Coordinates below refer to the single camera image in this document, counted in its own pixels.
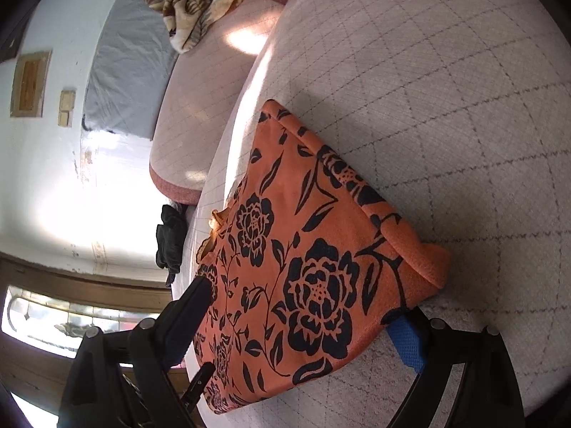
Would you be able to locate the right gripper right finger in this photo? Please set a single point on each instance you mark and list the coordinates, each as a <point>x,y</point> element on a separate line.
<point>488,394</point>

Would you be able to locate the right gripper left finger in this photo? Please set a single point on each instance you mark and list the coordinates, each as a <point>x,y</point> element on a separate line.
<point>120,379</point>

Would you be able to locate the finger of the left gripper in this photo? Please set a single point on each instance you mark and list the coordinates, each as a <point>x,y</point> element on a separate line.
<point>197,386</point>

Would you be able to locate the orange black floral garment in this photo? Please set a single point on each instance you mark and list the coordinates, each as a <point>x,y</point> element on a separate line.
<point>307,264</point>

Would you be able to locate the stained glass wooden door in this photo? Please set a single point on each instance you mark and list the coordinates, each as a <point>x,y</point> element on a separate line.
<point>44,314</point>

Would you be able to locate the black garment on bed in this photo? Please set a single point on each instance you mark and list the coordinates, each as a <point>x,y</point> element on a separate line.
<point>170,237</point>

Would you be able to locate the pink quilted bolster cushion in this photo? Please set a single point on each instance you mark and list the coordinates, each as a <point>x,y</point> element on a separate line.
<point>204,86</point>

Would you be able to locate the pink quilted bed cover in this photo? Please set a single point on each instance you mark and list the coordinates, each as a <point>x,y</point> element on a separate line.
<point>458,113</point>

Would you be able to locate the grey pillow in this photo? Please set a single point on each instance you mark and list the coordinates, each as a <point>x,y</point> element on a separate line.
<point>130,71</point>

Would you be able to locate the wall switch plate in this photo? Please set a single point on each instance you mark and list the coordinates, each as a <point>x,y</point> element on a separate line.
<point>66,108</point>

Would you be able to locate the wooden wall panel box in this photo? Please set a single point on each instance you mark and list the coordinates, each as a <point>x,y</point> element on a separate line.
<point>28,87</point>

